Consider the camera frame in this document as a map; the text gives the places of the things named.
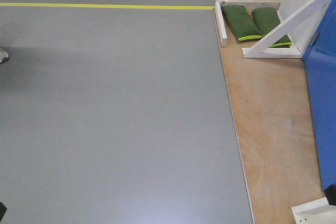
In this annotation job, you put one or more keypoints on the plywood door platform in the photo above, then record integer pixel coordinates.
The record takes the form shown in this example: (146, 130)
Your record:
(271, 111)

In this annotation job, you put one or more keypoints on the blue door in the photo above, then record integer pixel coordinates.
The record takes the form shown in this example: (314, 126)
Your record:
(319, 62)

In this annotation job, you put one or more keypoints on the white wooden edge beam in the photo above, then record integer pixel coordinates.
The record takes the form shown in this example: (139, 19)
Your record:
(220, 23)

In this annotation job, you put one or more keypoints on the white diagonal brace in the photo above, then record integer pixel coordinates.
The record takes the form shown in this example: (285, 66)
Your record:
(263, 49)

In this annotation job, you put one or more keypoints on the left green sandbag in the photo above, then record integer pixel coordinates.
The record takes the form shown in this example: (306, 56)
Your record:
(241, 23)

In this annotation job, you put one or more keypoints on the green sandbag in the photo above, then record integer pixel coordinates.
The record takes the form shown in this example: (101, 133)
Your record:
(266, 19)
(241, 23)

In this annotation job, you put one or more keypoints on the right green sandbag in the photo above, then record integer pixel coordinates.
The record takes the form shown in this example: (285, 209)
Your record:
(266, 19)

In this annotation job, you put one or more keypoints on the white sneaker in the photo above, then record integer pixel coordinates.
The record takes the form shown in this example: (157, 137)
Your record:
(4, 56)

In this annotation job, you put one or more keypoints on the black robot part right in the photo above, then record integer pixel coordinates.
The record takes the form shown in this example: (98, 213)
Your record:
(330, 194)

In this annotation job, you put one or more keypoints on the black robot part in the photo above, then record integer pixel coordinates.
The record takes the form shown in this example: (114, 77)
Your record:
(3, 210)
(330, 194)

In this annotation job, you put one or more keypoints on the yellow floor tape line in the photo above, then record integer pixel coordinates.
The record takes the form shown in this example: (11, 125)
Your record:
(111, 6)

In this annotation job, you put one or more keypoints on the black robot part left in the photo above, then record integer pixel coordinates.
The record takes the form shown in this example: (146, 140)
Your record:
(3, 210)

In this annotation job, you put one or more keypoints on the white door wall panel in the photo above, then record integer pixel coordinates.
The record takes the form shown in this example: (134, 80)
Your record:
(302, 1)

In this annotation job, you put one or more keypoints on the white bracket bottom right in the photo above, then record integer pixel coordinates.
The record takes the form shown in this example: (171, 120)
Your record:
(317, 211)

